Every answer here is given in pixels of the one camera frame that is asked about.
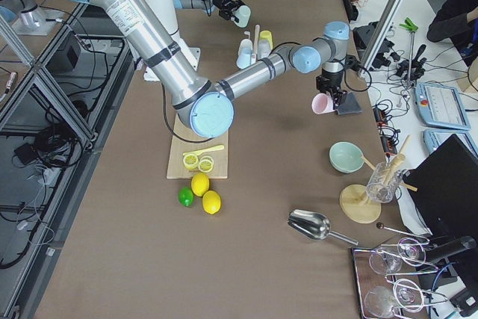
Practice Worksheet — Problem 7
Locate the blue teach pendant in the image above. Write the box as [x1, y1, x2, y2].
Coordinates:
[415, 83, 471, 131]
[423, 128, 477, 155]

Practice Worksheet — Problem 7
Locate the light blue cup on holder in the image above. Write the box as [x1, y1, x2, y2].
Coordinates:
[236, 47, 253, 69]

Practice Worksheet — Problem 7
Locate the yellow lemon upper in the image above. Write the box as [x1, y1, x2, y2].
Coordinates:
[191, 173, 210, 197]

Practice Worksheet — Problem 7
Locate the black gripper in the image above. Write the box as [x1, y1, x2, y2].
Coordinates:
[316, 61, 348, 110]
[212, 0, 245, 23]

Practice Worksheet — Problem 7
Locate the lemon slice lower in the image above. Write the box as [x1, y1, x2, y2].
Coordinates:
[197, 156, 214, 173]

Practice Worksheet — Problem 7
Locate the white wire cup holder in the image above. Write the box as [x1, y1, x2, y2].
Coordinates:
[244, 25, 260, 64]

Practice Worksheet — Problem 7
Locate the wooden mug tree stand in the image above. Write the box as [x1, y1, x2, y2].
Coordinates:
[339, 135, 418, 223]

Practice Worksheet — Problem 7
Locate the yellow lemon lower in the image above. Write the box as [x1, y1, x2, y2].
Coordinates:
[202, 191, 222, 214]

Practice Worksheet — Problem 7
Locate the green grabber tool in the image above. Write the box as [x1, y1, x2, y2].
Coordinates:
[400, 17, 418, 89]

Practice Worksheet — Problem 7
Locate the black monitor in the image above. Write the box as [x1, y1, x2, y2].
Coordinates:
[404, 134, 477, 238]

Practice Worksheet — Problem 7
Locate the black power strip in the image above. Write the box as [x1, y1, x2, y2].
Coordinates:
[373, 106, 398, 155]

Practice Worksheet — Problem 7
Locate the blue teach pendant lower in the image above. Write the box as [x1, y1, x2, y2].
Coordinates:
[423, 128, 477, 155]

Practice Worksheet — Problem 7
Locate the lemon slice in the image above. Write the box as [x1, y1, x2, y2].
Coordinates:
[197, 156, 214, 173]
[182, 153, 199, 170]

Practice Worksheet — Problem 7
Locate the wine glass lower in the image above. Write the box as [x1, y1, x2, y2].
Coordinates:
[364, 279, 425, 318]

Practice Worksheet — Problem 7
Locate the aluminium frame post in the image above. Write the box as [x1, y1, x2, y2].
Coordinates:
[357, 0, 403, 79]

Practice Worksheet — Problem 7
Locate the clear glass mug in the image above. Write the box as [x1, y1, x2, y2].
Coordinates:
[366, 162, 403, 203]

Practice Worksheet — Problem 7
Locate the grey cup on holder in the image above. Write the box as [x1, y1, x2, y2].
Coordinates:
[257, 39, 272, 60]

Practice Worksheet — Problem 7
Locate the wooden cutting board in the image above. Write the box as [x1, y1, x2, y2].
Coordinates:
[167, 116, 229, 179]

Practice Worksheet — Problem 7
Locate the yellow cup on holder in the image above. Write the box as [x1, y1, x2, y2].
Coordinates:
[259, 30, 273, 49]

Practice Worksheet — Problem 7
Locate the lemon slice upper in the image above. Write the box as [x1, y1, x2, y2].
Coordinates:
[182, 153, 199, 170]

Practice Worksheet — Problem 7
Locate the yellow lemon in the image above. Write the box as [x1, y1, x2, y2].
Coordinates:
[202, 191, 222, 214]
[191, 173, 210, 197]

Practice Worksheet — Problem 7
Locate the blue teach pendant upper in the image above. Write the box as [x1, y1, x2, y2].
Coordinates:
[415, 83, 471, 131]

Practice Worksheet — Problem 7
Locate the wine glass upper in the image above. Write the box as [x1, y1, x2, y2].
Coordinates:
[369, 237, 426, 276]

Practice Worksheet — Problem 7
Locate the person in black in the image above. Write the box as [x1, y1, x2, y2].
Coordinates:
[426, 0, 477, 66]

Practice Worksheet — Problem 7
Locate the white cup on holder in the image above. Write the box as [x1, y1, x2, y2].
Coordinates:
[238, 38, 253, 54]

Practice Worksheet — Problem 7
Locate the grey folded cloth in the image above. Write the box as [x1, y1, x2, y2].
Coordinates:
[335, 92, 362, 116]

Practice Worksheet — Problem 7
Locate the green lime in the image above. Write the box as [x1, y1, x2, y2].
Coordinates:
[178, 187, 194, 207]

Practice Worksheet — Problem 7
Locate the mint green bowl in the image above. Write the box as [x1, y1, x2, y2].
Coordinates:
[329, 141, 364, 173]

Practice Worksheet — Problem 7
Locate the teal green plastic cup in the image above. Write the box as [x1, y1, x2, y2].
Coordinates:
[235, 5, 251, 28]

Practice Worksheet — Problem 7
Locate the metal scoop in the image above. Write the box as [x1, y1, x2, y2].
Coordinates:
[288, 209, 359, 247]

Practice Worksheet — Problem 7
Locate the pink plastic cup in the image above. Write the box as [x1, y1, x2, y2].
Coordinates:
[311, 93, 334, 115]

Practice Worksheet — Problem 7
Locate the wine glass rack tray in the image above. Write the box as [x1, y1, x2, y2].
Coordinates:
[350, 248, 392, 318]

